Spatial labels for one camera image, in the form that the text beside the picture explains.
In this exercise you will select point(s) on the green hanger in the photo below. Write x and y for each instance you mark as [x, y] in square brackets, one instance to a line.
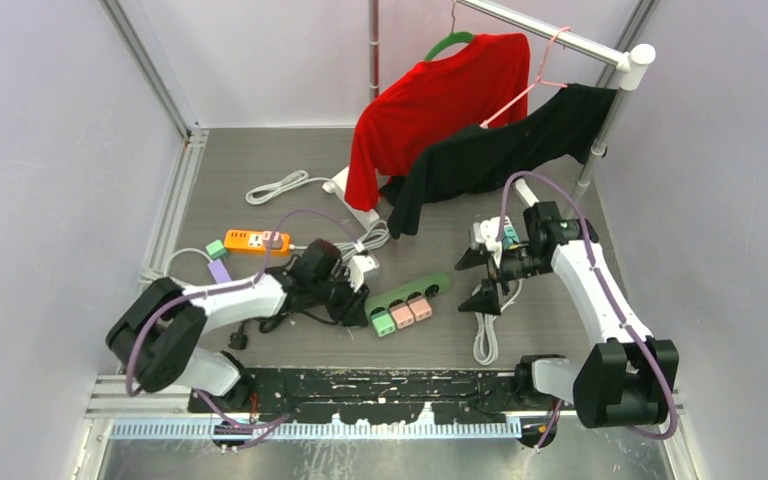
[454, 37]

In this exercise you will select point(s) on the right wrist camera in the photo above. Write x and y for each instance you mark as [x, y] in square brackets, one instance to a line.
[484, 235]

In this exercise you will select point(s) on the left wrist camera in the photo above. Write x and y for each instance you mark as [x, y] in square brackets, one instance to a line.
[361, 267]

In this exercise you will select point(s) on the purple power strip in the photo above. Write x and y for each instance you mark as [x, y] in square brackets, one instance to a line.
[219, 271]

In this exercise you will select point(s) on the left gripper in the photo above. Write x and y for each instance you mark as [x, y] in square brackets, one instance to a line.
[351, 311]

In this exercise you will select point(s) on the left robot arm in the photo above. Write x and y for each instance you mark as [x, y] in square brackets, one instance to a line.
[157, 338]

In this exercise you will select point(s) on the green power strip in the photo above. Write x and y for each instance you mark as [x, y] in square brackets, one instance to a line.
[427, 286]

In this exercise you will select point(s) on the red shirt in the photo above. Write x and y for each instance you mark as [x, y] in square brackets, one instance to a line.
[433, 101]

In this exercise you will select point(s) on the teal green plug adapter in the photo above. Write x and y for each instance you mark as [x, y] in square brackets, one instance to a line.
[216, 250]

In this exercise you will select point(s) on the black shirt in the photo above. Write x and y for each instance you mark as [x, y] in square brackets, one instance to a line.
[477, 160]

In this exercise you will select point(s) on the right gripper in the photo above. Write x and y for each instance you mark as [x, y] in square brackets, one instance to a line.
[486, 300]

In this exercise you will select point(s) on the pink hanger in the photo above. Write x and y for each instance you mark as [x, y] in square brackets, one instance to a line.
[538, 80]

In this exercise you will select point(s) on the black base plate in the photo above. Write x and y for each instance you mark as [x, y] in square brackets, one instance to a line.
[384, 397]

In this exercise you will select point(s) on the pink plug adapter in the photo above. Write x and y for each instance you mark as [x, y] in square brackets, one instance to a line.
[420, 308]
[402, 315]

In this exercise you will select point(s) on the pink adapter on orange strip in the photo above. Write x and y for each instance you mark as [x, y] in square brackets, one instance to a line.
[273, 240]

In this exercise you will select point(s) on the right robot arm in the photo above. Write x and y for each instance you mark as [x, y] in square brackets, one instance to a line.
[628, 376]

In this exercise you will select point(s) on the orange power strip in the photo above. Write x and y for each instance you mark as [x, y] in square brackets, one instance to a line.
[251, 242]

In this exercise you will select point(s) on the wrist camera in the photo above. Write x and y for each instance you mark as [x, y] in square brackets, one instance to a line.
[484, 235]
[361, 267]

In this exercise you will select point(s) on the white power strip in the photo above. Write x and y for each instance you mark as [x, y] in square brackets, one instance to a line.
[510, 236]

